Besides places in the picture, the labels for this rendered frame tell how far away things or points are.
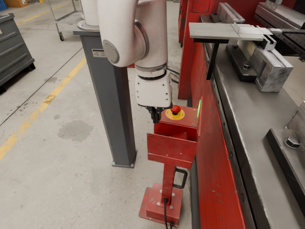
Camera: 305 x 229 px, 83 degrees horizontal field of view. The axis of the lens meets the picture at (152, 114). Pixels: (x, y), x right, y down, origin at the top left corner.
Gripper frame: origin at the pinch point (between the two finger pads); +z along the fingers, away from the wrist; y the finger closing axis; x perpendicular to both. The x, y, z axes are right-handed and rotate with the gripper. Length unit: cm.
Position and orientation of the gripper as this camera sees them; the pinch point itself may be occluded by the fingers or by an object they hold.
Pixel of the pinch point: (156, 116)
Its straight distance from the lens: 55.0
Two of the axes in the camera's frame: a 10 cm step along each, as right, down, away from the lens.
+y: -9.7, -1.0, 2.4
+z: 0.8, 7.6, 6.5
